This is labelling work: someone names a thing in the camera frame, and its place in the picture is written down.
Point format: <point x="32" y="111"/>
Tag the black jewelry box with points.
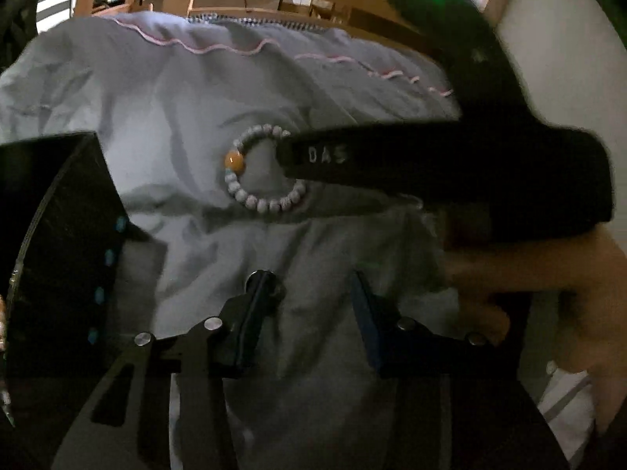
<point x="63" y="227"/>

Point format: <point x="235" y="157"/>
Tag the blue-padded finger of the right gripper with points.
<point x="500" y="185"/>

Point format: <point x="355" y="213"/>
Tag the person's right hand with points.
<point x="585" y="277"/>

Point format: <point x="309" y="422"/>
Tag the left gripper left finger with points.
<point x="161" y="392"/>

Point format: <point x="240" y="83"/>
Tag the grey duvet pink trim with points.
<point x="179" y="106"/>

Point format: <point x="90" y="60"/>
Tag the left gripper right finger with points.
<point x="455" y="405"/>

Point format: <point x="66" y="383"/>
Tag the grey bead bracelet orange bead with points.
<point x="234" y="168"/>

